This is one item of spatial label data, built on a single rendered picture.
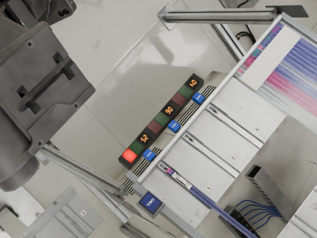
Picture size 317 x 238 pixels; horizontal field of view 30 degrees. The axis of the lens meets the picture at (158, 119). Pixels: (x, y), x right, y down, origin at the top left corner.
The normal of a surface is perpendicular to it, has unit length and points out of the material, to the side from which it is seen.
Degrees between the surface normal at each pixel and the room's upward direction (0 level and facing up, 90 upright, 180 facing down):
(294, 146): 0
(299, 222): 43
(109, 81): 0
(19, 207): 0
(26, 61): 13
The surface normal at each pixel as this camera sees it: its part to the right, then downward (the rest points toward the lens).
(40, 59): 0.65, -0.01
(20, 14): 0.82, -0.28
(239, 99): -0.02, -0.35
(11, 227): -0.54, -0.72
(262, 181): 0.51, 0.15
